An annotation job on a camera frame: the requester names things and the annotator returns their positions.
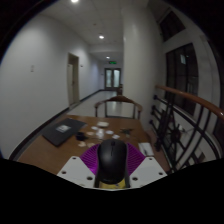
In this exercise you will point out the wooden armchair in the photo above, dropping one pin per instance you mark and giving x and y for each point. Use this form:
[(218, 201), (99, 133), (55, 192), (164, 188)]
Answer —
[(118, 99)]

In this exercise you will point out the pale side door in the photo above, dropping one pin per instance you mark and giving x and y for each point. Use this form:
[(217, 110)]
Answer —
[(73, 80)]

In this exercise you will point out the dark window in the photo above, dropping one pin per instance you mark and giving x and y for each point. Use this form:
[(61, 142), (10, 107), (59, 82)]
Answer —
[(181, 78)]

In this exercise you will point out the small orange sticker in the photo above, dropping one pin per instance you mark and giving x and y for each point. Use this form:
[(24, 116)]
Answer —
[(90, 133)]

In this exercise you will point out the black computer mouse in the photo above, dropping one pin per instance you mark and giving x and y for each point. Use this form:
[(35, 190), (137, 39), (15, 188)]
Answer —
[(112, 160)]

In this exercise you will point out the small black key bundle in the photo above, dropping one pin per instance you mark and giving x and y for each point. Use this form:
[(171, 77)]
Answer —
[(126, 132)]

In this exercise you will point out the black railing with wooden handrail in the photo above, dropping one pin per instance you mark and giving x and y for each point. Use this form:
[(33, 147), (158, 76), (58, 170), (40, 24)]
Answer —
[(173, 133)]

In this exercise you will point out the orange heart-shaped sticker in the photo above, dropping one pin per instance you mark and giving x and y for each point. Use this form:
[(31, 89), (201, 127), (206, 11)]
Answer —
[(81, 144)]

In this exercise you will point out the ceiling lights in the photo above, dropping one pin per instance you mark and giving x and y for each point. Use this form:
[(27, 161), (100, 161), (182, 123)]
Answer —
[(101, 37)]

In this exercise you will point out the small black charger dock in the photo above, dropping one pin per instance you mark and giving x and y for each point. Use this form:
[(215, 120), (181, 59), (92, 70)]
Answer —
[(81, 136)]

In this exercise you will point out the black flat laptop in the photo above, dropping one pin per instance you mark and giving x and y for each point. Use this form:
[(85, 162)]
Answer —
[(61, 135)]

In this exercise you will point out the white wall switch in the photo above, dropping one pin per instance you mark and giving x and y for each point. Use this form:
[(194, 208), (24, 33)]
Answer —
[(32, 68)]

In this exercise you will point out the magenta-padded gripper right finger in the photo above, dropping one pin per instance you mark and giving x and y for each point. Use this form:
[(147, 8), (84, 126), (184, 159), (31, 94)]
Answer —
[(146, 168)]

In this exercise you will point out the small white box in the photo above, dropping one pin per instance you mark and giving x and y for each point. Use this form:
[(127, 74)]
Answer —
[(103, 124)]

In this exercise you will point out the glass double door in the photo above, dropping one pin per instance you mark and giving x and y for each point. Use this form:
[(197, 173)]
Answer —
[(112, 78)]

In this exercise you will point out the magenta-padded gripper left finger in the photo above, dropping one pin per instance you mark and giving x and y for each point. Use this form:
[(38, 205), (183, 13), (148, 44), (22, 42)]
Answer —
[(75, 168)]

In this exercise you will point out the white flat card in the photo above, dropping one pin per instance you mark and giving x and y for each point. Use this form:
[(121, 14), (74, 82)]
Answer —
[(146, 149)]

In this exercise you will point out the green exit sign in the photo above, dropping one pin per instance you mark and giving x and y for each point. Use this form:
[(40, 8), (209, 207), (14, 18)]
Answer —
[(113, 62)]

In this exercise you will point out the white label sticker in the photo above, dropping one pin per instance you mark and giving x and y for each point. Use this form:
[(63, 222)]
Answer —
[(63, 128)]

